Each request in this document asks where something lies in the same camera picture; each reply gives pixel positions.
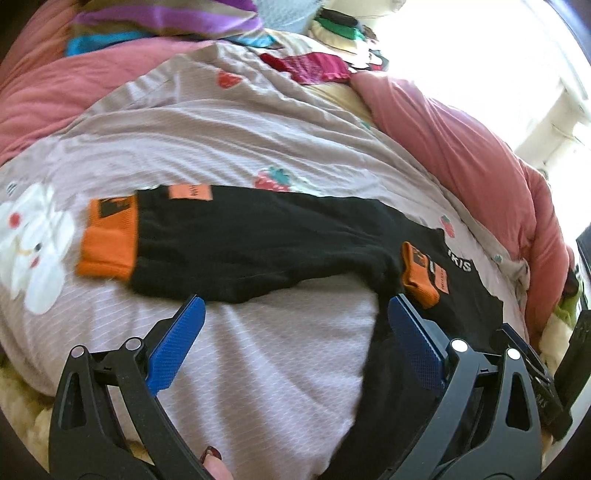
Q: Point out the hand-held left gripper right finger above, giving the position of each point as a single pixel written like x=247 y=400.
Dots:
x=415 y=344

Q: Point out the cream fleece sheet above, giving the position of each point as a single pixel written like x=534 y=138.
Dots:
x=27 y=415

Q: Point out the pink cartoon-print bedsheet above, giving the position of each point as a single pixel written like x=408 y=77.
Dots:
x=277 y=369

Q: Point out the dark green cloth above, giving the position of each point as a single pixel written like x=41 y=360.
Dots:
x=344 y=25

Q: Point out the black furniture panel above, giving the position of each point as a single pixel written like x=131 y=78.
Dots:
x=584 y=254

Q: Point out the pink duvet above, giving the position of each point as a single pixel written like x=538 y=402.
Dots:
x=461 y=152

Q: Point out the pile of folded clothes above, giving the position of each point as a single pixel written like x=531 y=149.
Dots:
x=369 y=11

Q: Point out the purple striped cloth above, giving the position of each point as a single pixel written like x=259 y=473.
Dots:
x=138 y=18

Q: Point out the person's foot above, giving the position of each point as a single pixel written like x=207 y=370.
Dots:
x=217 y=466

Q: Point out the red cloth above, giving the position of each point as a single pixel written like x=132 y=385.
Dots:
x=314 y=67

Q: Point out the grey quilted pillow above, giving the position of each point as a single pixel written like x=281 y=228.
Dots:
x=286 y=14

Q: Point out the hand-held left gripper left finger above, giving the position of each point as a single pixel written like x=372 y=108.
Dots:
x=178 y=344

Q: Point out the black garment with orange cuffs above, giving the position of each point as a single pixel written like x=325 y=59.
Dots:
x=277 y=240

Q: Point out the green plush toy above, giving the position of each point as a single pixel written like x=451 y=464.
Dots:
x=568 y=304

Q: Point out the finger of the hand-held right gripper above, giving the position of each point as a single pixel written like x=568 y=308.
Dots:
x=524 y=342

